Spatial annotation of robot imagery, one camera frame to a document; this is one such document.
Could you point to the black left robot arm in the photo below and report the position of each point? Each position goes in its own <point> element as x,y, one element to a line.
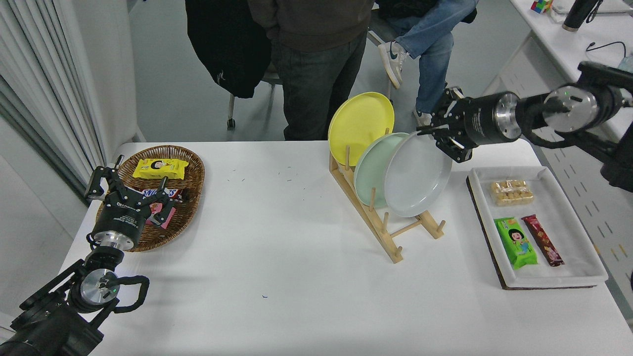
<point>49,321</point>

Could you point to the Snickers chocolate bar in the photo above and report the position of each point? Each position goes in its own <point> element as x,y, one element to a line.
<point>173,193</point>

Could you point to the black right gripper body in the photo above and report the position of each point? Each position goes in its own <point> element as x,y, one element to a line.
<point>482,121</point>

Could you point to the pink snack pack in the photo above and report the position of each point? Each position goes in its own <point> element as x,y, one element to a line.
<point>168,217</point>

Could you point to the white side table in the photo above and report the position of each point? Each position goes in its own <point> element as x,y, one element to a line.
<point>554,39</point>

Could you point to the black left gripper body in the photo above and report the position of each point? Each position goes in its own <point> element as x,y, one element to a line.
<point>121,215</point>

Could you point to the brown wicker basket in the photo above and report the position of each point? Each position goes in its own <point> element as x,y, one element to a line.
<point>190,178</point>

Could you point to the seated person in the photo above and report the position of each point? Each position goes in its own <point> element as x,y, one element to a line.
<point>430,54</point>

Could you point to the mint green plate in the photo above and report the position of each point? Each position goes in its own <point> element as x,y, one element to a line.
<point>371,173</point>

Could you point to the dark red snack bar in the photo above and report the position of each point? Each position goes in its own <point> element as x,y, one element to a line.
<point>543,241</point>

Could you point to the white flat device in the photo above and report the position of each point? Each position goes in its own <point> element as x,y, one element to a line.
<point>618,6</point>

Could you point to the black jacket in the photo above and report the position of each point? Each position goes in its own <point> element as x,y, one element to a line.
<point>230,44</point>

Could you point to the colourful puzzle cube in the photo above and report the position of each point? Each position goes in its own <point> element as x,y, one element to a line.
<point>540,5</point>

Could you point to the standing person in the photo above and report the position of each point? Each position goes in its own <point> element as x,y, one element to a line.
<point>316,64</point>

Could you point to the tan peanut bar pack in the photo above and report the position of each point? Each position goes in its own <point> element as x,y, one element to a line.
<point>512,193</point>

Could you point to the green snack pack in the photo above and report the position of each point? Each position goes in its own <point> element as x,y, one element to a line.
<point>517,243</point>

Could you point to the white tray with dark base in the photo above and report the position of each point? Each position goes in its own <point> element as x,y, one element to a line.
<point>568,273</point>

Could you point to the yellow plate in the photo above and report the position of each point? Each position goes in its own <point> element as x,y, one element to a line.
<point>358,123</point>

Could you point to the wooden plate rack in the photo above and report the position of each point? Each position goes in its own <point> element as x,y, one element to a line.
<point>393,254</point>

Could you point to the grey metal chair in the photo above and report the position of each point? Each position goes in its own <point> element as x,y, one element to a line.
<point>269,81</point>

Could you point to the yellow snack pack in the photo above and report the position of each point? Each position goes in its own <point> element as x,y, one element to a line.
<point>160,169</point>

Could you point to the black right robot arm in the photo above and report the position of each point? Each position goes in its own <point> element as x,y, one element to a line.
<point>601,94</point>

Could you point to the grey plate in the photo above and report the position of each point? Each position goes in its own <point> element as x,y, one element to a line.
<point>418,175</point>

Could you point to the black bottle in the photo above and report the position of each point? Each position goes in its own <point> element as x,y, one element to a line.
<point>578,12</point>

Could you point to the white curtain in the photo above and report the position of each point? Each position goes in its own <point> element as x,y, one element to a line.
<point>44,89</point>

